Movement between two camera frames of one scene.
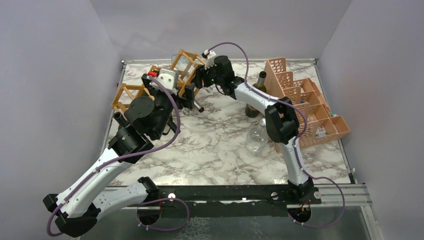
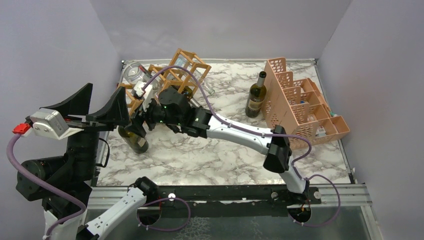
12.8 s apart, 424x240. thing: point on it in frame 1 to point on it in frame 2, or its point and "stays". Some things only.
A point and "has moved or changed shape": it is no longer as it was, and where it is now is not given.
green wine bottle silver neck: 251,111 stays
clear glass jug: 257,139 has moved or changed shape
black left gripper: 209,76 to 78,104
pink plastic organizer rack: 317,123 stays
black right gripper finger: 188,101 to 115,110
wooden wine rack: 184,68 stays
